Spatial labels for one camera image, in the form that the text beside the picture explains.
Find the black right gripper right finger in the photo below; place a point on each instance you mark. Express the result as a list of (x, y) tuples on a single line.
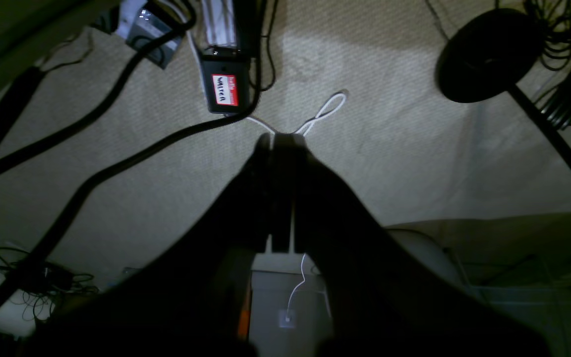
[(384, 302)]

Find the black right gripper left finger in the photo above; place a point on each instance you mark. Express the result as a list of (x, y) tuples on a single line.
[(187, 302)]

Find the black power adapter red label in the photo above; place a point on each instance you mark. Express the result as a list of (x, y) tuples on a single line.
[(225, 77)]

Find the black round stand base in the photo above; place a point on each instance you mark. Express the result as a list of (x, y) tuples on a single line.
[(488, 55)]

